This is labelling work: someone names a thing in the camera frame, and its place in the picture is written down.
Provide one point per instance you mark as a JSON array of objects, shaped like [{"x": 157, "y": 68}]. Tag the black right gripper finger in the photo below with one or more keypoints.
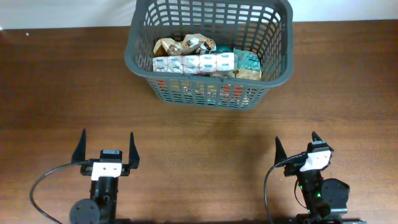
[
  {"x": 316, "y": 137},
  {"x": 280, "y": 155}
]

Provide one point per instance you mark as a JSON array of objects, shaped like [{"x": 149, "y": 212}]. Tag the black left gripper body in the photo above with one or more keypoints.
[{"x": 125, "y": 170}]

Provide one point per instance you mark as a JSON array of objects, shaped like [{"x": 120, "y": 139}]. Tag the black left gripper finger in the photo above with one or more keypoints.
[
  {"x": 134, "y": 158},
  {"x": 80, "y": 151}
]

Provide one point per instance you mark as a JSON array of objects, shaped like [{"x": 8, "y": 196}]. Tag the beige paper snack pouch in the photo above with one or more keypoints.
[{"x": 240, "y": 74}]

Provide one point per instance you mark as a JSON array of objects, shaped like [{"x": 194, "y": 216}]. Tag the orange San Remo spaghetti pack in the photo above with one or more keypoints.
[{"x": 196, "y": 93}]

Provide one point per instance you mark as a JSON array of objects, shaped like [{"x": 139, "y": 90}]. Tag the mint green wipes pack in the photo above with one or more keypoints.
[{"x": 247, "y": 60}]

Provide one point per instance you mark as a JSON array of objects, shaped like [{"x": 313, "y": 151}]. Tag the tan snack bag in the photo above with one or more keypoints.
[{"x": 191, "y": 44}]

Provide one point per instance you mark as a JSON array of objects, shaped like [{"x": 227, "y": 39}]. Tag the green Nescafe coffee bag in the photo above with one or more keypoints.
[{"x": 223, "y": 49}]

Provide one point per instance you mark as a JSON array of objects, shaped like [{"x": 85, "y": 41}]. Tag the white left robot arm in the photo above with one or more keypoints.
[{"x": 101, "y": 205}]

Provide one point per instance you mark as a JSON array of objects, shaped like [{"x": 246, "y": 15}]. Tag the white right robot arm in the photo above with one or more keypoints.
[{"x": 325, "y": 199}]

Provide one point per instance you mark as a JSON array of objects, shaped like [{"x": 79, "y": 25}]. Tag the grey plastic lattice basket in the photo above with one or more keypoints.
[{"x": 260, "y": 26}]

